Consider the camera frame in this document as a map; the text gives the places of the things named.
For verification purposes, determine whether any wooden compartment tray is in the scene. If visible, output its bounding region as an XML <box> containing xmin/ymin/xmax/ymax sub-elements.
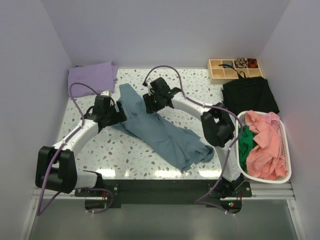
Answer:
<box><xmin>207</xmin><ymin>59</ymin><xmax>264</xmax><ymax>85</ymax></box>

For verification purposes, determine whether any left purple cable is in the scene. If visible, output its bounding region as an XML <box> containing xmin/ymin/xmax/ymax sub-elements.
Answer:
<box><xmin>36</xmin><ymin>82</ymin><xmax>115</xmax><ymax>216</ymax></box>

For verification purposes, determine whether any blue t-shirt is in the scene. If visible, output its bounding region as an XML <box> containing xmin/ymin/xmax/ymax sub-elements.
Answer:
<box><xmin>113</xmin><ymin>83</ymin><xmax>215</xmax><ymax>171</ymax></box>

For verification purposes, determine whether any folded purple t-shirt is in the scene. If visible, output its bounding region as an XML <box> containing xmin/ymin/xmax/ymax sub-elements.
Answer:
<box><xmin>67</xmin><ymin>61</ymin><xmax>119</xmax><ymax>94</ymax></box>

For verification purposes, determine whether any black strap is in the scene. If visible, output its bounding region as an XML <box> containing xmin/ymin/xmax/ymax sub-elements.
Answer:
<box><xmin>218</xmin><ymin>63</ymin><xmax>248</xmax><ymax>79</ymax></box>

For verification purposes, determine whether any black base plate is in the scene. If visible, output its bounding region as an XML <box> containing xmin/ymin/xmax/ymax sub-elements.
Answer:
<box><xmin>74</xmin><ymin>177</ymin><xmax>253</xmax><ymax>212</ymax></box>

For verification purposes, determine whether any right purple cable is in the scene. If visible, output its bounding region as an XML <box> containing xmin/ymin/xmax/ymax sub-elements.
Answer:
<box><xmin>142</xmin><ymin>64</ymin><xmax>244</xmax><ymax>213</ymax></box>

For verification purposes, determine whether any patterned fabric scrunchie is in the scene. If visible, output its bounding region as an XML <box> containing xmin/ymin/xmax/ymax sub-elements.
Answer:
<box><xmin>234</xmin><ymin>57</ymin><xmax>248</xmax><ymax>69</ymax></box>

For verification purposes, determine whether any white perforated laundry basket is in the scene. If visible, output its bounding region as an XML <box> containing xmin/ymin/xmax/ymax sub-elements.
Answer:
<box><xmin>235</xmin><ymin>111</ymin><xmax>292</xmax><ymax>184</ymax></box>

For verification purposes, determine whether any green garment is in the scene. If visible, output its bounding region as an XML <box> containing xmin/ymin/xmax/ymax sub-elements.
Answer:
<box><xmin>238</xmin><ymin>126</ymin><xmax>257</xmax><ymax>173</ymax></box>

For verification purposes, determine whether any purple cable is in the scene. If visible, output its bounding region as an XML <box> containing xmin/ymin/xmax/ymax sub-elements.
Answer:
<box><xmin>142</xmin><ymin>64</ymin><xmax>244</xmax><ymax>213</ymax></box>
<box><xmin>36</xmin><ymin>82</ymin><xmax>115</xmax><ymax>216</ymax></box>

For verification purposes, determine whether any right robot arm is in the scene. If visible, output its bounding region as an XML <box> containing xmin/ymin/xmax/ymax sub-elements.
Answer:
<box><xmin>142</xmin><ymin>77</ymin><xmax>244</xmax><ymax>198</ymax></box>

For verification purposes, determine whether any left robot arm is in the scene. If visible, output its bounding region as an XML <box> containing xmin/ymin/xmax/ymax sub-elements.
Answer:
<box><xmin>35</xmin><ymin>95</ymin><xmax>127</xmax><ymax>196</ymax></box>

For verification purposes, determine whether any pink t-shirt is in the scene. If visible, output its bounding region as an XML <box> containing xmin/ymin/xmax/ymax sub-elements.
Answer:
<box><xmin>245</xmin><ymin>110</ymin><xmax>288</xmax><ymax>181</ymax></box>

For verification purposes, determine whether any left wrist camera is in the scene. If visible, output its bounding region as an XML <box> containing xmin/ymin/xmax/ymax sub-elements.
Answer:
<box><xmin>101</xmin><ymin>90</ymin><xmax>112</xmax><ymax>97</ymax></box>

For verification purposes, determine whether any aluminium rail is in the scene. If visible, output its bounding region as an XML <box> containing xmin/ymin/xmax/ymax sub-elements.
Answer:
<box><xmin>31</xmin><ymin>180</ymin><xmax>296</xmax><ymax>200</ymax></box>

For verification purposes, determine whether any black folded garment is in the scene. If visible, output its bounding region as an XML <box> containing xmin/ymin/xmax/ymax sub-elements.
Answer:
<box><xmin>222</xmin><ymin>76</ymin><xmax>280</xmax><ymax>115</ymax></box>

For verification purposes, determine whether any orange black scrunchie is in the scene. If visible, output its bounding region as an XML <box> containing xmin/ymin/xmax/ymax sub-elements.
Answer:
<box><xmin>246</xmin><ymin>58</ymin><xmax>259</xmax><ymax>69</ymax></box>

